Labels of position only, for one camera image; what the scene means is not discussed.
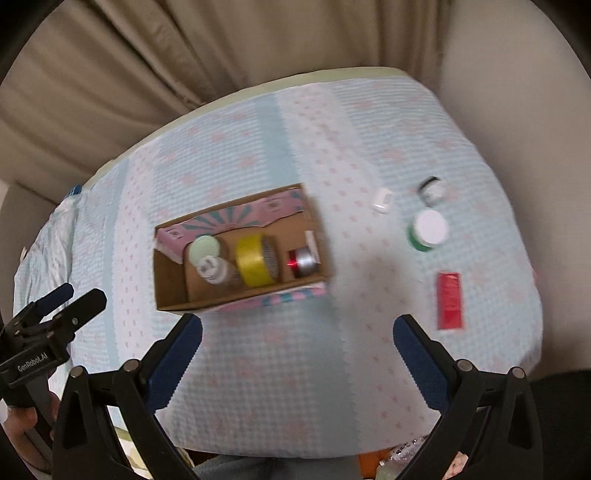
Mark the red rectangular box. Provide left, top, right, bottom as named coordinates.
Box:
left=437, top=272, right=463, bottom=330

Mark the yellow tape roll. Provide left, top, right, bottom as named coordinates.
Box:
left=235, top=234, right=280, bottom=288

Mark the person left hand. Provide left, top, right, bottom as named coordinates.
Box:
left=2, top=407, right=51, bottom=473

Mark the open cardboard box pink lining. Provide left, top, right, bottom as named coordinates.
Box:
left=153, top=183, right=329, bottom=312

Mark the blue checked floral bedsheet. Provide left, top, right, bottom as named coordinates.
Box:
left=12, top=67, right=544, bottom=460

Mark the green jar white lid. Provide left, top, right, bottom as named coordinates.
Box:
left=408, top=209, right=450, bottom=252

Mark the small black white jar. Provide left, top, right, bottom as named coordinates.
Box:
left=418, top=176, right=447, bottom=208

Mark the beige curtain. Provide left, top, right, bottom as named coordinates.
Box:
left=1, top=1, right=451, bottom=199

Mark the light blue crumpled blanket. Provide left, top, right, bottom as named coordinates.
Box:
left=13, top=193, right=82, bottom=314

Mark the white pill bottle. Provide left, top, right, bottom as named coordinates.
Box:
left=197, top=255, right=240, bottom=286

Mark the small red metal tin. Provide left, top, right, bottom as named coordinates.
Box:
left=287, top=247, right=320, bottom=279

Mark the pale green lid jar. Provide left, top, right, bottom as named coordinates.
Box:
left=187, top=235, right=221, bottom=266

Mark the white earbud case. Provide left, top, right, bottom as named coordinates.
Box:
left=370, top=187, right=394, bottom=214

